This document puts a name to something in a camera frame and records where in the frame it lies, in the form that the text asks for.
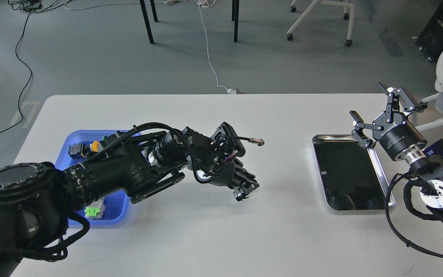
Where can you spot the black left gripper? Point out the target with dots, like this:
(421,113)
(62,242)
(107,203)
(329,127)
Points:
(235,177)

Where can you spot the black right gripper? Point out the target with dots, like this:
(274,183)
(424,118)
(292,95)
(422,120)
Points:
(392,128)

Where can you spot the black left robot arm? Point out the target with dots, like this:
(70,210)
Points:
(39,203)

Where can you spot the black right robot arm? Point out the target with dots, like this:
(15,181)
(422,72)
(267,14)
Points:
(423,192)

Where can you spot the silver metal tray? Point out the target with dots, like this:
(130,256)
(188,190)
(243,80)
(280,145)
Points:
(352,178)

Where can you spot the blue plastic tray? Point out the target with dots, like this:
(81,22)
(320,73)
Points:
(115,205)

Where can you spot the black cabinet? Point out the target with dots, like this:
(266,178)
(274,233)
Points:
(430,40)

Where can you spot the white chair base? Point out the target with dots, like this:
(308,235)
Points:
(348,15)

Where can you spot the yellow push button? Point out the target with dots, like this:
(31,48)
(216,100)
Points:
(95,146)

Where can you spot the blue black connector block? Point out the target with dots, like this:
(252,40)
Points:
(78,150)

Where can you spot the green and grey switch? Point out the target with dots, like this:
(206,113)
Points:
(96,210)

